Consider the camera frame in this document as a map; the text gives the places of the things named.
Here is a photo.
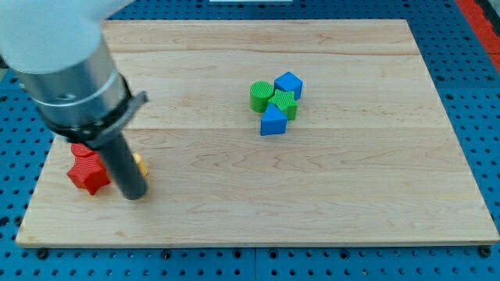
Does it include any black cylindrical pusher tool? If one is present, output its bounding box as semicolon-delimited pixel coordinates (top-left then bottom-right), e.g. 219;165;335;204
98;133;148;200

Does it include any yellow heart block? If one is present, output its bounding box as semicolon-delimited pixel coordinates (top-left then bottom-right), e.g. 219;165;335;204
132;153;148;176

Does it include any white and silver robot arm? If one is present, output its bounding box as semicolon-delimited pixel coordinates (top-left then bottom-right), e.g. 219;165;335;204
1;0;148;200

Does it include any red star block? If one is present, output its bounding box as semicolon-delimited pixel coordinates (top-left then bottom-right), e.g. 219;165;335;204
66;154;111;195

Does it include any red circle block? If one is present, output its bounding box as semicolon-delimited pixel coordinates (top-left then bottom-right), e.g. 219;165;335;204
70;144;96;158

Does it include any green star block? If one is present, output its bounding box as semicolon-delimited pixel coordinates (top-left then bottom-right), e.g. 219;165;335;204
269;89;298;120

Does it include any light wooden board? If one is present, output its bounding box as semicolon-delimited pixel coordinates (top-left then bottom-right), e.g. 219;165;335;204
16;20;499;248

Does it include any blue triangle block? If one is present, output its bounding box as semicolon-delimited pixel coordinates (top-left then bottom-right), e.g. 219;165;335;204
260;104;288;136

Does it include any green cylinder block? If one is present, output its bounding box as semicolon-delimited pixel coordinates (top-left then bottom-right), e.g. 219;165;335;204
250;80;274;113

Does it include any blue cube block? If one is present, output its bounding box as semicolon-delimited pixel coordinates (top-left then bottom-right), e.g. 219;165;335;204
274;71;303;101

